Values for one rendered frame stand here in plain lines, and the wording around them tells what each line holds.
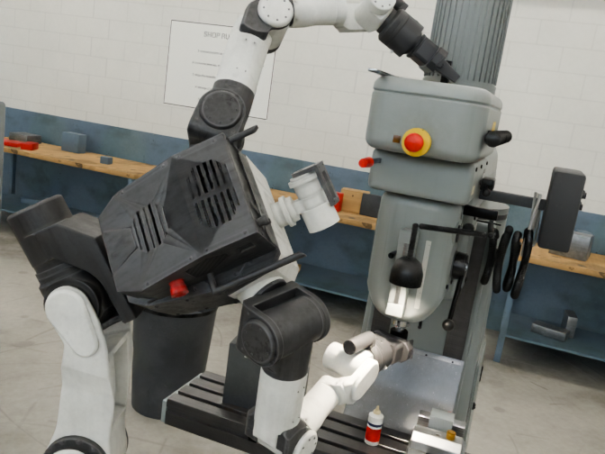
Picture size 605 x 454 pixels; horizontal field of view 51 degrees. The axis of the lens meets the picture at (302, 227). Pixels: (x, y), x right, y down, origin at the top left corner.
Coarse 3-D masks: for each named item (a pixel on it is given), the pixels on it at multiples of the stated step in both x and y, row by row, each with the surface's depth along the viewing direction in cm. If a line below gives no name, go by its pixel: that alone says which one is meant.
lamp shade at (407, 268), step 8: (400, 264) 139; (408, 264) 138; (416, 264) 139; (392, 272) 140; (400, 272) 138; (408, 272) 138; (416, 272) 138; (392, 280) 140; (400, 280) 138; (408, 280) 138; (416, 280) 138
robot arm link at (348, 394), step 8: (368, 360) 144; (360, 368) 142; (368, 368) 142; (376, 368) 145; (328, 376) 141; (352, 376) 140; (360, 376) 140; (368, 376) 143; (376, 376) 146; (328, 384) 139; (336, 384) 139; (344, 384) 139; (352, 384) 138; (360, 384) 140; (368, 384) 144; (336, 392) 139; (344, 392) 139; (352, 392) 139; (360, 392) 142; (344, 400) 140; (352, 400) 141
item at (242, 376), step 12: (228, 360) 180; (240, 360) 179; (228, 372) 181; (240, 372) 180; (252, 372) 179; (228, 384) 182; (240, 384) 181; (252, 384) 180; (228, 396) 182; (240, 396) 181; (252, 396) 180
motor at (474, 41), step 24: (456, 0) 163; (480, 0) 162; (504, 0) 163; (432, 24) 174; (456, 24) 164; (480, 24) 163; (504, 24) 166; (456, 48) 165; (480, 48) 164; (432, 72) 170; (480, 72) 166
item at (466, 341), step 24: (504, 216) 204; (480, 240) 191; (480, 264) 192; (480, 288) 193; (456, 312) 196; (480, 312) 197; (408, 336) 203; (432, 336) 201; (456, 336) 197; (480, 336) 200; (480, 360) 210; (456, 408) 202
